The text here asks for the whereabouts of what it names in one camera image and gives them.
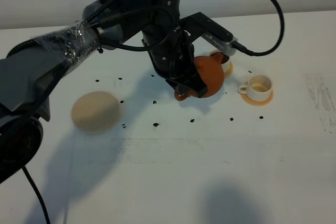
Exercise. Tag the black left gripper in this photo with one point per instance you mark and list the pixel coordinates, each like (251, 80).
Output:
(173, 59)

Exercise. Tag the brown clay teapot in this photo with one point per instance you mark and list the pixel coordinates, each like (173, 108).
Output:
(211, 73)

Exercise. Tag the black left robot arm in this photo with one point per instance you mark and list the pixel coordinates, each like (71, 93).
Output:
(33, 68)

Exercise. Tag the beige round teapot coaster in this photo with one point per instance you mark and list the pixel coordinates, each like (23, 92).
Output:
(96, 111)

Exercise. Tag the far orange cup coaster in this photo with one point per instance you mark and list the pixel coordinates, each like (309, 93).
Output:
(228, 73)

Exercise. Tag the far white teacup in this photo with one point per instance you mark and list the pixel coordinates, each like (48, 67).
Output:
(226, 61)

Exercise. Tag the white teacup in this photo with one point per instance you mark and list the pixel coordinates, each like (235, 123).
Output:
(258, 88)
(226, 61)

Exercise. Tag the near white teacup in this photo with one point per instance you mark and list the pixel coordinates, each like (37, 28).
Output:
(258, 88)

